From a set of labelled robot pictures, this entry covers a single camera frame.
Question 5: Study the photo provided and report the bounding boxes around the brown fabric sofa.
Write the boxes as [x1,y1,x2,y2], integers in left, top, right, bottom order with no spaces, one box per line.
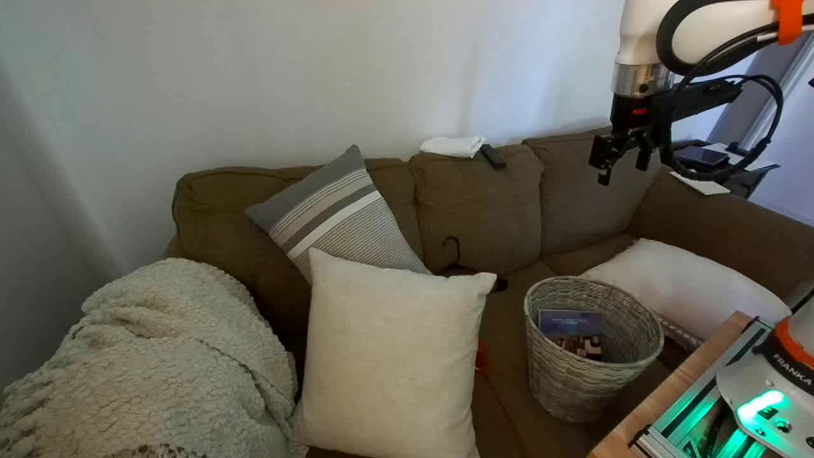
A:
[168,130,814,458]

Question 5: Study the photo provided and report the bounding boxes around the cream knitted blanket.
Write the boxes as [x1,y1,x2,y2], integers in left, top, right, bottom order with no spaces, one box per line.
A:
[0,258,297,458]

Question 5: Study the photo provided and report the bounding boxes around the white towel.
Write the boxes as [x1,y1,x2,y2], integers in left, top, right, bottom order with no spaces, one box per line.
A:
[420,136,482,159]

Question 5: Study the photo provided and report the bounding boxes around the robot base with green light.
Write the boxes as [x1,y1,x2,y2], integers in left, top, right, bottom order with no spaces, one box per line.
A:
[634,301,814,458]

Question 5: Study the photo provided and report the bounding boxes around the white fringed pillow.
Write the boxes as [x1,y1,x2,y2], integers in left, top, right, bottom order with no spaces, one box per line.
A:
[584,240,790,347]

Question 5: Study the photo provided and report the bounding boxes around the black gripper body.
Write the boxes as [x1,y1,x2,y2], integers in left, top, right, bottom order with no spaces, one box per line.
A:
[602,95,657,156]

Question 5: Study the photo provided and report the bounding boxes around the black remote control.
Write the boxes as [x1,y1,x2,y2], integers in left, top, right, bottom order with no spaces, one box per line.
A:
[477,142,505,170]

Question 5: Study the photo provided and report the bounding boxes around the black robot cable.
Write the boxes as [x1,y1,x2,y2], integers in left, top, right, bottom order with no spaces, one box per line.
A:
[657,0,786,186]

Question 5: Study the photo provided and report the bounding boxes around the woven grey basket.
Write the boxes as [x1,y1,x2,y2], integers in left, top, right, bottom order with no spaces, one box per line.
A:
[523,275,663,422]

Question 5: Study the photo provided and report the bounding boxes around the grey striped pillow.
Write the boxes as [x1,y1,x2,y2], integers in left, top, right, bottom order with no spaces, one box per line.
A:
[246,145,424,281]

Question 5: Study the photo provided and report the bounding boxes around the wooden side table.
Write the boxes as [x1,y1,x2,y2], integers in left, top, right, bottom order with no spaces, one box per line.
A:
[588,313,750,458]

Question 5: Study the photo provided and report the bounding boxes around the dark items inside basket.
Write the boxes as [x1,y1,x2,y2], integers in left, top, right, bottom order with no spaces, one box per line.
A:
[537,310,605,361]

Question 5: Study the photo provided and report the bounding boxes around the cream square pillow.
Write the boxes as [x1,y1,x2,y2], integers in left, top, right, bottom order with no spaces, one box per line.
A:
[295,251,495,458]

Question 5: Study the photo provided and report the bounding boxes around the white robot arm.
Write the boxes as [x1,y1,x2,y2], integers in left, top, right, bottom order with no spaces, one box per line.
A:
[588,0,814,186]

